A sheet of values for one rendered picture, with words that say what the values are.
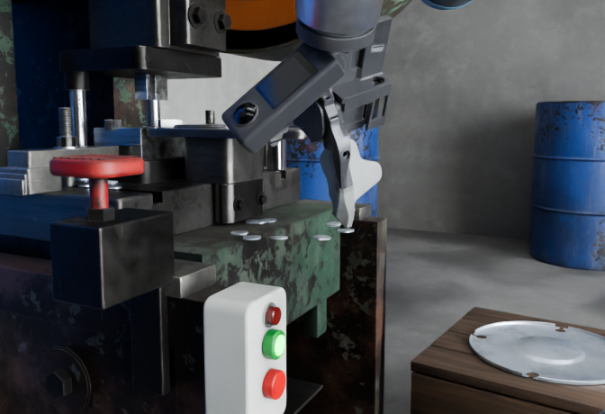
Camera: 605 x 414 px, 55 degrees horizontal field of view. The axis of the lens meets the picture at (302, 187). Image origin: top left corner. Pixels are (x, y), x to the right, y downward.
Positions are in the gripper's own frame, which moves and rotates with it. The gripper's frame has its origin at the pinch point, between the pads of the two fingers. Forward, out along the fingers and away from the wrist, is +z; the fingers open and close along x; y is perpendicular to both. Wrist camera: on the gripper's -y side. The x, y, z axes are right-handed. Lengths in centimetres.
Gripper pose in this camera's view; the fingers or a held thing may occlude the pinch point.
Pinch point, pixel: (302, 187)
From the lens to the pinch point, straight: 64.5
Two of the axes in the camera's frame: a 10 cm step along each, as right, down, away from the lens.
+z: -0.6, 7.1, 7.0
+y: 8.4, -3.5, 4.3
